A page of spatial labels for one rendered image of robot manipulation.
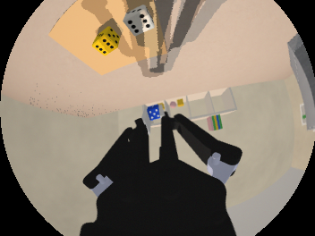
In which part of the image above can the yellow die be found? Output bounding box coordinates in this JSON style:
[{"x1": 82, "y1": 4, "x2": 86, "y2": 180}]
[{"x1": 92, "y1": 26, "x2": 120, "y2": 55}]

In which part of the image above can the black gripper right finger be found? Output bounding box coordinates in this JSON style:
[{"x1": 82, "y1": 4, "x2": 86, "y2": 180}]
[{"x1": 157, "y1": 104, "x2": 243, "y2": 200}]

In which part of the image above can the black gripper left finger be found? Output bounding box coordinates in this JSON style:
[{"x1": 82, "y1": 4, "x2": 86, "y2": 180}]
[{"x1": 83, "y1": 108, "x2": 151, "y2": 203}]

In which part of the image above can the light orange mat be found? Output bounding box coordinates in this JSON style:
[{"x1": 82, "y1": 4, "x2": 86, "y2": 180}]
[{"x1": 48, "y1": 0, "x2": 167, "y2": 75}]

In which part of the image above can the white die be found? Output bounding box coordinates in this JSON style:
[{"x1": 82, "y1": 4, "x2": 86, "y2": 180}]
[{"x1": 123, "y1": 4, "x2": 155, "y2": 36}]

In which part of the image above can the blue die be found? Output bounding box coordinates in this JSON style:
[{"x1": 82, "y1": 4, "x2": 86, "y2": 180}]
[{"x1": 147, "y1": 104, "x2": 160, "y2": 121}]

